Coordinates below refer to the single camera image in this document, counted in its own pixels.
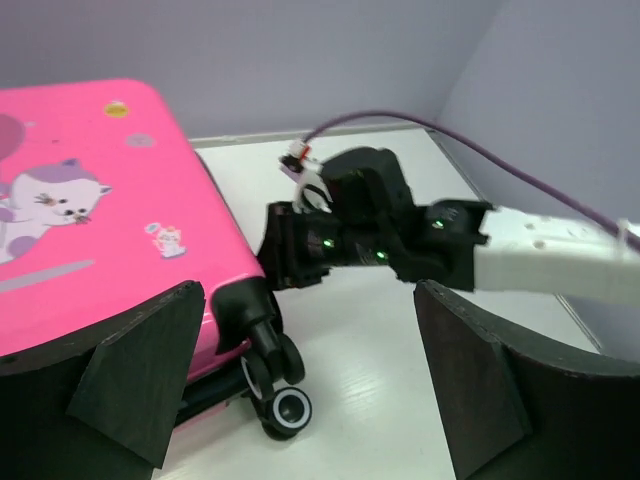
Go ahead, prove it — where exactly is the pink hard-shell suitcase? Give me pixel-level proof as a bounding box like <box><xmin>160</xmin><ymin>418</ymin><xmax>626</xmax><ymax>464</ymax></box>
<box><xmin>1</xmin><ymin>79</ymin><xmax>312</xmax><ymax>440</ymax></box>

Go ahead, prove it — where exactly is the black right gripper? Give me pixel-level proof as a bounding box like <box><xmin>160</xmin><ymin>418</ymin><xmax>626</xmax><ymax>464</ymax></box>
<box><xmin>257</xmin><ymin>147</ymin><xmax>414</xmax><ymax>290</ymax></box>

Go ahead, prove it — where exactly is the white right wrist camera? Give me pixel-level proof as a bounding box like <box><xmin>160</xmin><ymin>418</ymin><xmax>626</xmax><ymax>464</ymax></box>
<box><xmin>279</xmin><ymin>140</ymin><xmax>331</xmax><ymax>213</ymax></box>

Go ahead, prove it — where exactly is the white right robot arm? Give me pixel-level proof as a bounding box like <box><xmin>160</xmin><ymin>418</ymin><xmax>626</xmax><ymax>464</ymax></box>
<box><xmin>257</xmin><ymin>147</ymin><xmax>639</xmax><ymax>305</ymax></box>

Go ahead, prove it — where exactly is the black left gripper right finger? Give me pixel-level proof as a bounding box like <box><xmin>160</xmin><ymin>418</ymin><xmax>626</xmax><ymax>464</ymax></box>
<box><xmin>414</xmin><ymin>282</ymin><xmax>639</xmax><ymax>480</ymax></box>

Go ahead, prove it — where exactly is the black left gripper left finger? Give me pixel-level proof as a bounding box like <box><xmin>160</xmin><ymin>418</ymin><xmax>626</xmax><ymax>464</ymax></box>
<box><xmin>1</xmin><ymin>281</ymin><xmax>205</xmax><ymax>479</ymax></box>

